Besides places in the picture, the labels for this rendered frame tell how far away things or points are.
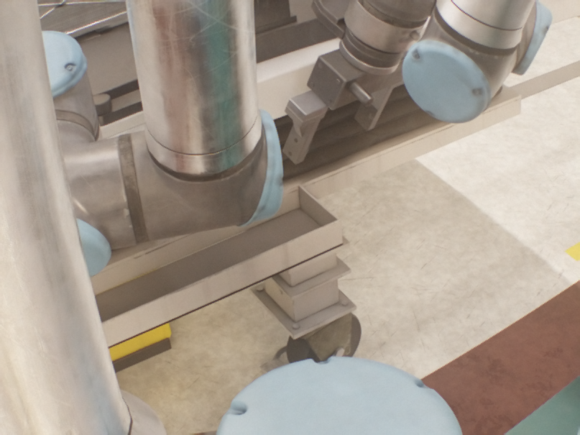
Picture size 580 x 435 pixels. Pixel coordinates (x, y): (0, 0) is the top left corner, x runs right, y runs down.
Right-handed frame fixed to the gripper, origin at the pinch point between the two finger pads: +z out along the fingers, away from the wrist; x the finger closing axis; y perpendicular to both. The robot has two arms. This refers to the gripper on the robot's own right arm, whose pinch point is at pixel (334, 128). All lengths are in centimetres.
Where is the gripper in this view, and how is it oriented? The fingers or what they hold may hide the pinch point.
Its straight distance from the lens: 123.6
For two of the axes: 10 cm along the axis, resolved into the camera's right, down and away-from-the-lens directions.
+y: 6.4, 6.9, -3.4
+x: 7.2, -3.8, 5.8
